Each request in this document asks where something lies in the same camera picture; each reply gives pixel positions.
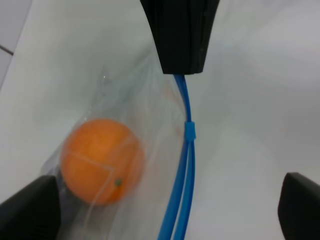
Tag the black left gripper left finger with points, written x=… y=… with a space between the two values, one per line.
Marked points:
x=33 y=213

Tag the orange fruit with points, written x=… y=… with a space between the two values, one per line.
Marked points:
x=102 y=161

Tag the clear zip bag blue seal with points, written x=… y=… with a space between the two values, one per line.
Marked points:
x=155 y=106

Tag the blue zip slider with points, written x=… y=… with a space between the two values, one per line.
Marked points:
x=190 y=131

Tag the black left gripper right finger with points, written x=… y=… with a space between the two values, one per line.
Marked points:
x=299 y=208

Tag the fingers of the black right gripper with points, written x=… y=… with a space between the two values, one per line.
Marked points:
x=181 y=31

